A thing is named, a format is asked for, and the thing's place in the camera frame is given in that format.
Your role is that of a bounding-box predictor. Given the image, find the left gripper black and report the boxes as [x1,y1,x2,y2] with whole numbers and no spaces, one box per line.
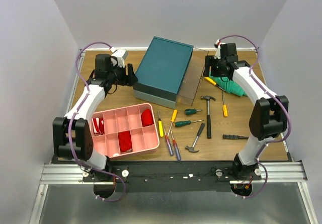
[108,61,139,87]

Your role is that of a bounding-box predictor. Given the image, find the teal drawer box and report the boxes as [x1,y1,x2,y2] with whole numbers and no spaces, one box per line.
[133,36,204,109]

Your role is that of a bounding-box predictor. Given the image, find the small yellow screwdriver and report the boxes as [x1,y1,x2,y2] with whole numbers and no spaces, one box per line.
[221,92,228,117]

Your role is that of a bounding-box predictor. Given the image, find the stubby green screwdriver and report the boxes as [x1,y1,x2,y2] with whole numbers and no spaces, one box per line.
[184,108,202,116]

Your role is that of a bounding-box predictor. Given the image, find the orange yellow screwdriver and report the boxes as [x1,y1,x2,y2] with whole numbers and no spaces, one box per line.
[167,109,178,136]

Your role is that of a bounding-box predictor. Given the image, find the long green screwdriver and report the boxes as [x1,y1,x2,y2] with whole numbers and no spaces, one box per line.
[175,119,204,127]

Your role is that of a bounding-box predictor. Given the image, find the yellow black screwdriver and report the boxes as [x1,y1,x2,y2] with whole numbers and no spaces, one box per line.
[157,111,164,137]

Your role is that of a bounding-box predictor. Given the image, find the purple red screwdriver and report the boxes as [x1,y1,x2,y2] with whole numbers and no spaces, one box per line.
[170,131,181,161]
[163,127,174,156]

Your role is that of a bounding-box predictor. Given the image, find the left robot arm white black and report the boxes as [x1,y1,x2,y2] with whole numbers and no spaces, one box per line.
[52,49,138,181]

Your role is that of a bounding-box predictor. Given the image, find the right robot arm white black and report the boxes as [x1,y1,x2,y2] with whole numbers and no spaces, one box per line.
[203,41,290,180]

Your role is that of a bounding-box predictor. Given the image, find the green cloth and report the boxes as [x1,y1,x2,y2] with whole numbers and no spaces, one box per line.
[210,76,247,97]

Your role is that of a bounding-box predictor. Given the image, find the red sock top right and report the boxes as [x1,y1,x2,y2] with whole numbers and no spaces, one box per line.
[141,109,154,127]

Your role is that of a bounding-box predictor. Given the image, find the pink divided tray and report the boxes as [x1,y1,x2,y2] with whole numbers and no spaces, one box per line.
[90,103,159,160]

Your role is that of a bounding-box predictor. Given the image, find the red white striped sock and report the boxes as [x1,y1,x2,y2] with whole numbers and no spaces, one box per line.
[92,117,105,136]

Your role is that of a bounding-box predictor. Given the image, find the red sock bottom middle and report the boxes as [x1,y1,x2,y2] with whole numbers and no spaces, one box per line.
[118,130,132,153]

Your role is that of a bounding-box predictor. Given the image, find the black rubber mallet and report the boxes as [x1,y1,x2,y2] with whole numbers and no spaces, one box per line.
[222,134,249,140]

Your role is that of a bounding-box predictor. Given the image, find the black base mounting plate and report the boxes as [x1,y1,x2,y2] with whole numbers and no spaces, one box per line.
[83,161,261,192]

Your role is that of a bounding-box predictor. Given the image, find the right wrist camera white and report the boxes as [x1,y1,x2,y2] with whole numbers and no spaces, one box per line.
[214,39,221,59]

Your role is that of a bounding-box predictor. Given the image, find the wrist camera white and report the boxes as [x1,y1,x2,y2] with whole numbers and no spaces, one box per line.
[111,49,128,68]
[214,39,221,59]

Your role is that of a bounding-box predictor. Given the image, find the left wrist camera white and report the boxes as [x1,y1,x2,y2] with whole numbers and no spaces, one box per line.
[111,49,128,68]

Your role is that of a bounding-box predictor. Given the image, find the claw hammer black handle upright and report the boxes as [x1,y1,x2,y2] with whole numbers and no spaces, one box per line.
[200,95,216,139]

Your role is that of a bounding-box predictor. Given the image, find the claw hammer grey handle lower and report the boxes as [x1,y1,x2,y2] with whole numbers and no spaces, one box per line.
[185,123,205,153]

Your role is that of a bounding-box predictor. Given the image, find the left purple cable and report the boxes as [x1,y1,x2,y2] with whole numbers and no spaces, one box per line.
[69,41,126,202]

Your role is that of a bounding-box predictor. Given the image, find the aluminium rail frame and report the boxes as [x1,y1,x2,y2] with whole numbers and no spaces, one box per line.
[30,155,321,223]

